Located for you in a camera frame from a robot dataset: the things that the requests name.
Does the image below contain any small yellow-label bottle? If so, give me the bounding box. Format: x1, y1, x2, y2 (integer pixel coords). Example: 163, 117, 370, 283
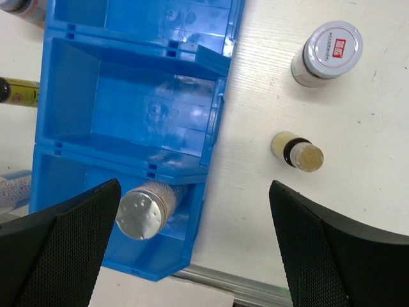
1, 77, 40, 107
271, 131, 324, 173

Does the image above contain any silver-lid shaker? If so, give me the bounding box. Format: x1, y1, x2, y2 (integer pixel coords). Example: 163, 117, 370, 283
1, 170, 31, 214
116, 181, 189, 240

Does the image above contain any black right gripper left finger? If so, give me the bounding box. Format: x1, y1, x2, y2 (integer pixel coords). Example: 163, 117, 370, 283
1, 178, 121, 306

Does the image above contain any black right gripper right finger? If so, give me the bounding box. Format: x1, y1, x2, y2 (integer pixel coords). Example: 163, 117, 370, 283
269, 180, 408, 306

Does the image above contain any blue three-compartment plastic bin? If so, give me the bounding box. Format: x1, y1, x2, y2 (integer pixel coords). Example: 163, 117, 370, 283
29, 1, 245, 281

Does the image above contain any white-lid spice jar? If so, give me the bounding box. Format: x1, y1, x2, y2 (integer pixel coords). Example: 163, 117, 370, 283
291, 20, 363, 88
1, 0, 47, 28

